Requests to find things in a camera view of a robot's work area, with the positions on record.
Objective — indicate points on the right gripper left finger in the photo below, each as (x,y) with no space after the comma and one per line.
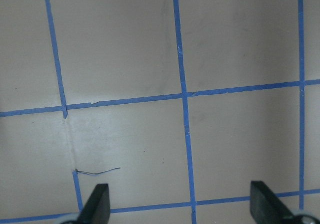
(97,208)

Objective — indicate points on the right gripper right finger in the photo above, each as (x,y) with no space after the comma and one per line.
(265,207)

